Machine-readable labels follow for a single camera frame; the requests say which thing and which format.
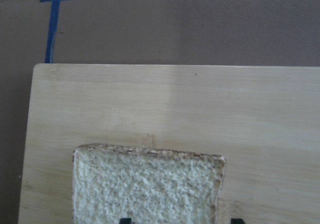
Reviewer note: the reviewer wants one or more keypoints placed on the brown bread slice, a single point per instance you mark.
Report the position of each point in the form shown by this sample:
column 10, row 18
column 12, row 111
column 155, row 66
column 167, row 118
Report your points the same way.
column 148, row 186

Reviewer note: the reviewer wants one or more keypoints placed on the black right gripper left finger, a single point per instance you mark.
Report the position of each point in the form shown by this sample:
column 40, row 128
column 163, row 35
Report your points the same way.
column 125, row 221

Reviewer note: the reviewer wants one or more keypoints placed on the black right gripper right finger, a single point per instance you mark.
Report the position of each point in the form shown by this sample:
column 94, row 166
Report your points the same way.
column 236, row 221

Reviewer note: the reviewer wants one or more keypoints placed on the wooden cutting board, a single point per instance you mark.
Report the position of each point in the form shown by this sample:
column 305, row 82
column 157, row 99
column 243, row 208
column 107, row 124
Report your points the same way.
column 265, row 121

